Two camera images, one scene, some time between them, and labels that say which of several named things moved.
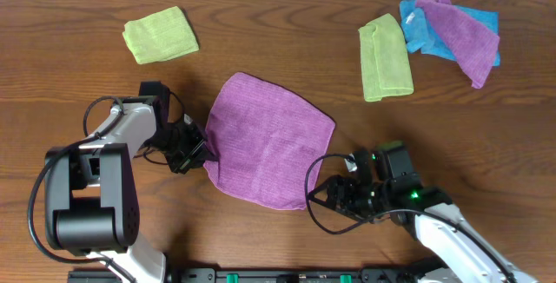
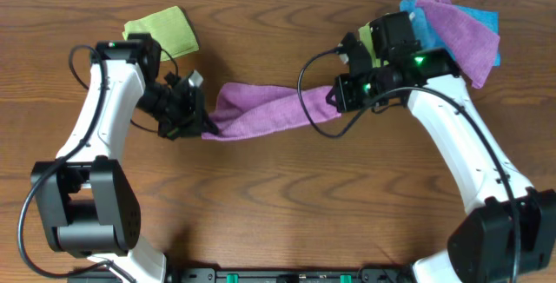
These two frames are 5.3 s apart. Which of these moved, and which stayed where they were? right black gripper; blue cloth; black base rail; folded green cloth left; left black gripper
Moved: right black gripper; left black gripper
Stayed: blue cloth; folded green cloth left; black base rail
